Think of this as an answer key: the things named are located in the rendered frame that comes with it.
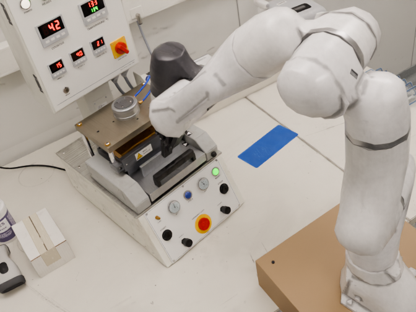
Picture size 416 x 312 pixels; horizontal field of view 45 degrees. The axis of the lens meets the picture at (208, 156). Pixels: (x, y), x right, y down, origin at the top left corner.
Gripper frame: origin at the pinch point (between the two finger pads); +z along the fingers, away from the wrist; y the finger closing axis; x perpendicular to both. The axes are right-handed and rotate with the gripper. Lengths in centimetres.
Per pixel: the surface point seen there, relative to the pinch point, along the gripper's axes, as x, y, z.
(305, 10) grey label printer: 99, -24, 19
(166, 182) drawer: -4.6, 5.1, 8.0
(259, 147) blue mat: 40, 6, 31
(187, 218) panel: -3.6, 14.2, 19.3
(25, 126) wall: -15, -67, 46
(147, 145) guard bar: -2.1, -6.1, 3.7
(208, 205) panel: 4.5, 14.8, 19.9
